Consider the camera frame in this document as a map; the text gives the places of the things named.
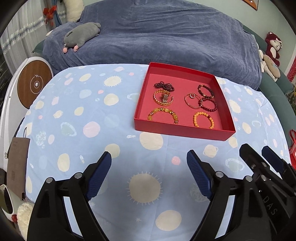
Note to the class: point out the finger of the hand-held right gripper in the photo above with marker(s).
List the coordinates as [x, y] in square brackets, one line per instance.
[253, 160]
[274, 158]

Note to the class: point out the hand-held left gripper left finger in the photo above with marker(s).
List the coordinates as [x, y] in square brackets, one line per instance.
[99, 176]

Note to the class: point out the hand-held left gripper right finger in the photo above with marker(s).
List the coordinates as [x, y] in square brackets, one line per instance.
[198, 173]

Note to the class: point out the red shallow box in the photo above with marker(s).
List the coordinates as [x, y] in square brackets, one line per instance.
[180, 111]

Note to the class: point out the clear pink bangle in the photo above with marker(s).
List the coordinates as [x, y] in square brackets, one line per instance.
[185, 102]

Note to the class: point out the gold wristwatch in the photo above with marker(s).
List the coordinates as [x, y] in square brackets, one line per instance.
[165, 98]

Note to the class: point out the red gift bag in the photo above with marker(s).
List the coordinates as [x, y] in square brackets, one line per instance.
[293, 150]

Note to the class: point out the green sofa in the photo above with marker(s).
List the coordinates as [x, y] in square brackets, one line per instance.
[272, 88]

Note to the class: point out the light blue spotted tablecloth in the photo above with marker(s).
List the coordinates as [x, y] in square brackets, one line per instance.
[92, 104]

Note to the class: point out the brown paper bag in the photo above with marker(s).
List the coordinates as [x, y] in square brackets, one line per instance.
[17, 166]

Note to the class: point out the red patterned banner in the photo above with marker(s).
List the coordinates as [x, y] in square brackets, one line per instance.
[291, 74]

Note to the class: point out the white fluffy plush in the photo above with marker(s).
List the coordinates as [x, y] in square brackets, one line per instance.
[24, 217]

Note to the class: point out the cream plush pillow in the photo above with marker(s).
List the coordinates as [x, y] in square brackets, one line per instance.
[271, 67]

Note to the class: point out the white plastic object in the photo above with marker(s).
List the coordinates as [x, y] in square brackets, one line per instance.
[5, 201]

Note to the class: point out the white plush toy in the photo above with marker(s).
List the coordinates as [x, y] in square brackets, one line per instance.
[261, 60]

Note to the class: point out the red monkey plush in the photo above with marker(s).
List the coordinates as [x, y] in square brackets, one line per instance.
[272, 49]

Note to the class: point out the white appliance with wooden disc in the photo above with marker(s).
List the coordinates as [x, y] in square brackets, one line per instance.
[34, 83]

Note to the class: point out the blue-grey blanket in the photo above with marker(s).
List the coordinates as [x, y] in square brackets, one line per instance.
[173, 34]

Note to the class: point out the green cushion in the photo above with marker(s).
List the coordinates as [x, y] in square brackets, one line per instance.
[38, 48]

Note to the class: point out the grey plush hamster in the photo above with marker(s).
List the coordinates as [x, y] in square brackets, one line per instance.
[83, 32]

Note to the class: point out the blue curtain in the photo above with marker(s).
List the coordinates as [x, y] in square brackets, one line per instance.
[56, 20]

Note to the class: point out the white sheer curtain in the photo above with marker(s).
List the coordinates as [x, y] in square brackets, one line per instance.
[20, 34]

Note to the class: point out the white alpaca plush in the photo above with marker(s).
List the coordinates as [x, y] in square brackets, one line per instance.
[74, 11]

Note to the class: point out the red ribbon bow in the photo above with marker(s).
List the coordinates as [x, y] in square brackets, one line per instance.
[49, 12]

